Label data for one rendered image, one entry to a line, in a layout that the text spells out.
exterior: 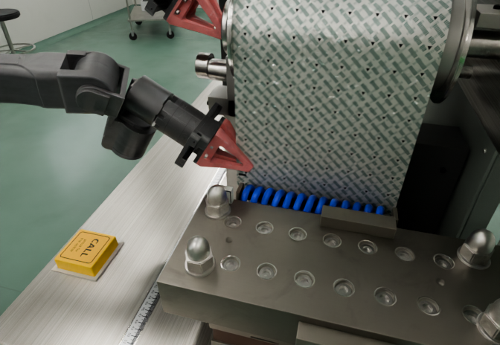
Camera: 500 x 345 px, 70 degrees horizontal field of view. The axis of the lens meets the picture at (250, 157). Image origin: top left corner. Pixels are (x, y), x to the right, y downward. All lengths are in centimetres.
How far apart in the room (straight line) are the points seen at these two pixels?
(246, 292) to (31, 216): 198
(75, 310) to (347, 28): 53
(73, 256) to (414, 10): 59
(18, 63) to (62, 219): 174
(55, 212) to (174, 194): 158
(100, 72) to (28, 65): 8
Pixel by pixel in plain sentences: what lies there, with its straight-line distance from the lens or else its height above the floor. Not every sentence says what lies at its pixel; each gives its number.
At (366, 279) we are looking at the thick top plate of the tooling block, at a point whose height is 103.
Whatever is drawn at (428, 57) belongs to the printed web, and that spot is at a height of 125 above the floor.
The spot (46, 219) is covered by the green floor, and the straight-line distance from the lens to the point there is 227.
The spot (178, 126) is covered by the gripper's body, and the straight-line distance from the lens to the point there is 51.
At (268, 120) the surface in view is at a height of 115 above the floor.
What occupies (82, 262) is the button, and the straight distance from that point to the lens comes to 64.
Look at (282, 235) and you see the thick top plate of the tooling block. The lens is 48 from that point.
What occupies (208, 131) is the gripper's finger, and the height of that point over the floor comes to 113.
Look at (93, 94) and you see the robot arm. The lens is 49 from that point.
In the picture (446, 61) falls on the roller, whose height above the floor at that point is 124.
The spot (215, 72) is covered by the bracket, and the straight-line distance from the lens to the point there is 57.
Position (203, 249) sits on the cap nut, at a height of 107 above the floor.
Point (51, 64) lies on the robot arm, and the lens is 53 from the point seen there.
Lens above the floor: 138
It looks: 34 degrees down
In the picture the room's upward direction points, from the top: straight up
